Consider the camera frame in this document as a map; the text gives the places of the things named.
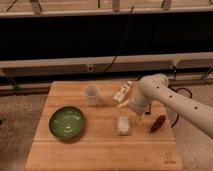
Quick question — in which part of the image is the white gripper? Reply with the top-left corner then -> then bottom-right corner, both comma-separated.
128,94 -> 150,126

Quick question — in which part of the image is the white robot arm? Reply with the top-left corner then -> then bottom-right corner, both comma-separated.
128,74 -> 213,139

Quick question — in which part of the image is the green ceramic bowl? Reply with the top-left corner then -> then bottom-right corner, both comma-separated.
49,106 -> 86,140

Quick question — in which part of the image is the dark chocolate bar wrapper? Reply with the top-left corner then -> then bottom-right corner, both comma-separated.
145,104 -> 151,115

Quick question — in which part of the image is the brown oblong object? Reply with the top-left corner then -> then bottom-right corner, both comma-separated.
150,115 -> 166,133

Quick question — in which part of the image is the translucent plastic cup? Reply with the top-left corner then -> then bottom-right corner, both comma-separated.
84,84 -> 101,106

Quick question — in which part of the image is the wooden cutting board table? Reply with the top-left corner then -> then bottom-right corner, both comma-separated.
25,81 -> 182,171

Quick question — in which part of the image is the black hanging cable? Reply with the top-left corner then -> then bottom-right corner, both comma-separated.
101,4 -> 136,74

